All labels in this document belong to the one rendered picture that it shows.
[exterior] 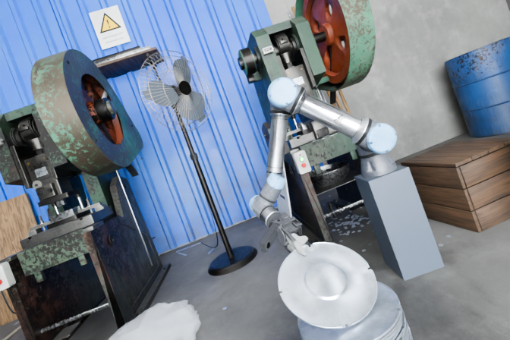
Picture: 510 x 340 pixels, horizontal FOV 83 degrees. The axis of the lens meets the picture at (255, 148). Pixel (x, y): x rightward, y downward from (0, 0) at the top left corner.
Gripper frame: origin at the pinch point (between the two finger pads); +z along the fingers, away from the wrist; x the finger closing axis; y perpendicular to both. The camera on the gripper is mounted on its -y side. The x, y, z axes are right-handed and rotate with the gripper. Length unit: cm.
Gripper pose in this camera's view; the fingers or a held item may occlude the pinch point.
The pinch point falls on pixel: (301, 254)
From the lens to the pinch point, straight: 104.7
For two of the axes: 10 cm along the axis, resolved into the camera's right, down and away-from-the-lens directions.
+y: 8.6, -3.3, 3.9
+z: 4.9, 3.3, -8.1
